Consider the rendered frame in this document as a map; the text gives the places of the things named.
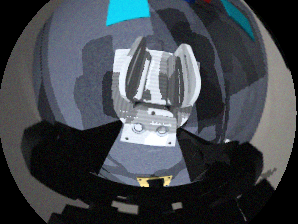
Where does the teal flat plate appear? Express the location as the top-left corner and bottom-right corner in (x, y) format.
(221, 0), (255, 41)

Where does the cyan flat rectangular plate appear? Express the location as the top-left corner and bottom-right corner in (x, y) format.
(106, 0), (149, 27)

